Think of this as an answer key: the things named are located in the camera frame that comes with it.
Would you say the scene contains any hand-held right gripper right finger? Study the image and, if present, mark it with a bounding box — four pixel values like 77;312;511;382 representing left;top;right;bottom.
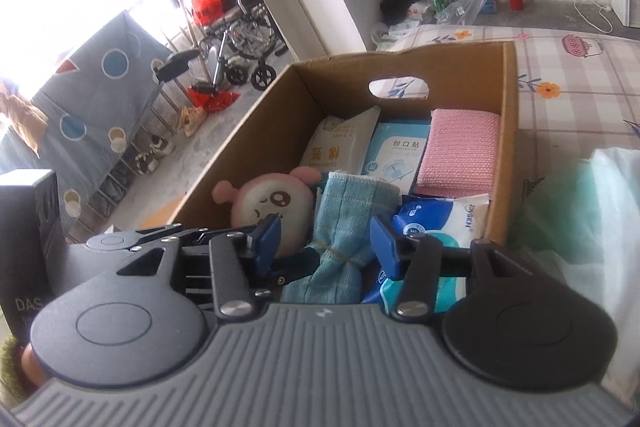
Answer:
369;214;531;322

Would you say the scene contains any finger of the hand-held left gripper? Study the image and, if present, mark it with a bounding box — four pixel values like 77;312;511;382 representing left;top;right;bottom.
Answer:
85;223;256;254
252;252;323;290

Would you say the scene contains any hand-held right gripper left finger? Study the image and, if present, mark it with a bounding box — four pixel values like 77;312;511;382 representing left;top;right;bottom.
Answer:
117;213;283;320

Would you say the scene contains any pink plush toy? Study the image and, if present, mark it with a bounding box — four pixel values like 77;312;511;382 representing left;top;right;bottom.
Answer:
211;166;323;258

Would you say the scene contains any light blue towel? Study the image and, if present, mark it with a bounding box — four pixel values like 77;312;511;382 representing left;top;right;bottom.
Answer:
280;172;401;305

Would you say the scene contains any blue white tissue pack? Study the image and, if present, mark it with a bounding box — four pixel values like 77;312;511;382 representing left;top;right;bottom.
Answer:
360;193;490;313

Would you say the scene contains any blue white box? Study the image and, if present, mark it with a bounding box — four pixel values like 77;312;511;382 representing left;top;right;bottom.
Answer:
361;122;432;196

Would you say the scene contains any white wipes pack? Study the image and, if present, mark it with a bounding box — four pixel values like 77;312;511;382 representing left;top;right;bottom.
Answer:
300;107;382;176

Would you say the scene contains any pink knitted cloth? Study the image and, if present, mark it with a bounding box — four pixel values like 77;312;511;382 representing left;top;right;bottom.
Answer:
414;108;502;200

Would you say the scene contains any brown cardboard box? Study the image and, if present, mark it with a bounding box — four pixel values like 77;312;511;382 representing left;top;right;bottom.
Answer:
140;41;519;253

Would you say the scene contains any person's left hand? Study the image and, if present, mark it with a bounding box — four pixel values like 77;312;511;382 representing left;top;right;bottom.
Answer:
20;341;53;388

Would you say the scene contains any white black shoe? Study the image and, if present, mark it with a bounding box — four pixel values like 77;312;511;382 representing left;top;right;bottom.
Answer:
149;134;177;156
134;152;160;174

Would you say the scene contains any blue circle patterned hanging sheet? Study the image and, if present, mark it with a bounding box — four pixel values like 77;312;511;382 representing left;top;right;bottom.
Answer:
0;9;174;233

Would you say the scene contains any brown cloth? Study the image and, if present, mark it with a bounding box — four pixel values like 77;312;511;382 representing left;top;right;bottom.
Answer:
0;77;49;158

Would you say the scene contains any red cloth on floor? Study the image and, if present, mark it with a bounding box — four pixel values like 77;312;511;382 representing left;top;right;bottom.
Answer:
187;87;241;114

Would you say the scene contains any wheelchair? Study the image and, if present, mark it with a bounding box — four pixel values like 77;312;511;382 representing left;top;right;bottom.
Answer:
190;0;291;90

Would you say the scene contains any white printed plastic bag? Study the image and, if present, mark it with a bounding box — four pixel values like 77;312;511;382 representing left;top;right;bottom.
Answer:
372;19;419;52

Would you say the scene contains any red plastic bag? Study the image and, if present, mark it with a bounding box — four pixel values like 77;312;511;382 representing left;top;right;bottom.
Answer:
190;0;224;26

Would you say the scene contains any black bag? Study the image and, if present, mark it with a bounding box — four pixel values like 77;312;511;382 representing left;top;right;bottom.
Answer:
380;0;431;26

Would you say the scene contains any clear plastic bag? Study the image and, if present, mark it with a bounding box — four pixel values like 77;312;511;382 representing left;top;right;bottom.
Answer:
437;0;496;26

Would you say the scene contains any checked bed sheet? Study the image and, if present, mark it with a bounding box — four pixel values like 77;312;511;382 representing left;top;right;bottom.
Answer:
385;24;640;188

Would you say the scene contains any metal frame with black pad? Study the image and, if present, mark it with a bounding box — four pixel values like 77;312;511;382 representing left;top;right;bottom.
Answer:
152;49;227;128

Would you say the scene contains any white cable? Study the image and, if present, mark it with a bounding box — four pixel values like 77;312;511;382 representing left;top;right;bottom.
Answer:
574;0;615;34

